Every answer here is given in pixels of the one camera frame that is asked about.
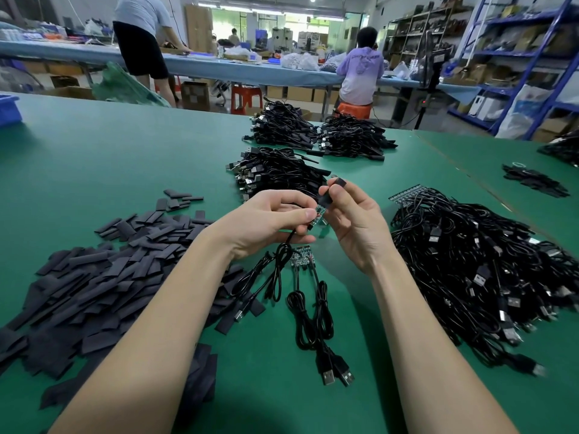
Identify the small upright cardboard box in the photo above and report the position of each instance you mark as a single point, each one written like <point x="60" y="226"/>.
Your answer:
<point x="195" y="95"/>

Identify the orange plastic stool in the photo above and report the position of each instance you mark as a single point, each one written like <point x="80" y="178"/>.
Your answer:
<point x="354" y="110"/>

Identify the pile of black sleeve strips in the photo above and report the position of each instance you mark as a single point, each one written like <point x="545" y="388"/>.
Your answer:
<point x="90" y="284"/>

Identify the black tripod stand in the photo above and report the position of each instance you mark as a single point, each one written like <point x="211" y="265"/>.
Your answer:
<point x="434" y="69"/>

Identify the blue metal shelving rack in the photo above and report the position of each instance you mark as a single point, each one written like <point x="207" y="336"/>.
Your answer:
<point x="516" y="18"/>

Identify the long blue work table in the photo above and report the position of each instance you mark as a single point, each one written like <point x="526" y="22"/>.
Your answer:
<point x="63" y="54"/>

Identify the dark storage shelf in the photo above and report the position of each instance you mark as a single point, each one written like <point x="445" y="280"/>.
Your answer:
<point x="422" y="31"/>

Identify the red plastic stool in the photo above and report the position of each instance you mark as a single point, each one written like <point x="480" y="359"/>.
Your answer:
<point x="246" y="98"/>

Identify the person's right hand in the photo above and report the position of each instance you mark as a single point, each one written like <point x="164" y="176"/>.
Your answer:
<point x="362" y="226"/>

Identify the blue plastic bin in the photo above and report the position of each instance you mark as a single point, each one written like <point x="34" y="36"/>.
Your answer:
<point x="9" y="110"/>

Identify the green plastic bag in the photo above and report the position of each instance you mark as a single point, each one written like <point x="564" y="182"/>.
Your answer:
<point x="128" y="86"/>

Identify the person's right forearm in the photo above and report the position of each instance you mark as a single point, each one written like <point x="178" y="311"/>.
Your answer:
<point x="448" y="357"/>

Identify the person's left forearm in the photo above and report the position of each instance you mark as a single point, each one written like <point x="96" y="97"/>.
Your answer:
<point x="131" y="352"/>

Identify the person's left hand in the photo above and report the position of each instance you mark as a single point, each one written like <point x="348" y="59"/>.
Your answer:
<point x="258" y="221"/>

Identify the white plastic bag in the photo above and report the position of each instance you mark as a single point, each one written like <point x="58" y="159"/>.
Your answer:
<point x="525" y="113"/>

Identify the black sleeve piece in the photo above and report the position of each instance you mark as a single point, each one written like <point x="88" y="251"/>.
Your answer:
<point x="335" y="185"/>

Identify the open cardboard box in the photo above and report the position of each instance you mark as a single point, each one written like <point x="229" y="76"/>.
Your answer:
<point x="70" y="92"/>

